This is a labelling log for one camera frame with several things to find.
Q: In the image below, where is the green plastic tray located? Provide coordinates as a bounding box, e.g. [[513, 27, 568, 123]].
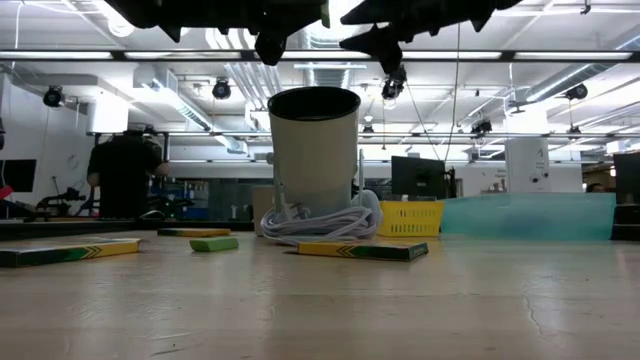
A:
[[439, 192, 618, 242]]

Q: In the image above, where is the white coiled power cable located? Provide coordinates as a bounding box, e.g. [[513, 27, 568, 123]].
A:
[[259, 202, 384, 247]]

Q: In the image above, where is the black ceiling spotlight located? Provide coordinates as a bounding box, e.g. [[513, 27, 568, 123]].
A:
[[564, 82, 590, 102], [469, 118, 494, 137], [380, 66, 408, 101], [41, 84, 66, 109], [211, 78, 233, 101]]

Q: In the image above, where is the yellow Crayola crayon box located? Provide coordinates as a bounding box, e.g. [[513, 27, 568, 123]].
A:
[[156, 227, 233, 239], [0, 236, 142, 269], [296, 240, 430, 263]]

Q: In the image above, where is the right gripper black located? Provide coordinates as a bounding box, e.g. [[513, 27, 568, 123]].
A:
[[339, 0, 524, 75]]

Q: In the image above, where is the blue storage rack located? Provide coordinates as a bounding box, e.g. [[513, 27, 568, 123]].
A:
[[178, 180, 211, 222]]

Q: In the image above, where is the silver ventilation duct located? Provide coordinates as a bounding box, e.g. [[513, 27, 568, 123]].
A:
[[298, 24, 367, 89]]

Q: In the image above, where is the white round pillar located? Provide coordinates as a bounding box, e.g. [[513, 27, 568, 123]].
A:
[[504, 136, 552, 194]]

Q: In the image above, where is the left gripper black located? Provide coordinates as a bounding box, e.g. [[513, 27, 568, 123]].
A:
[[214, 0, 322, 67]]

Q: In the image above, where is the black computer monitor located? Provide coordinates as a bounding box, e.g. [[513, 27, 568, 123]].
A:
[[0, 158, 38, 194], [612, 151, 640, 206], [390, 155, 448, 201]]

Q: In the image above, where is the yellow plastic basket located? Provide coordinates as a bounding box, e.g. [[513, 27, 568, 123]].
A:
[[375, 200, 446, 238]]

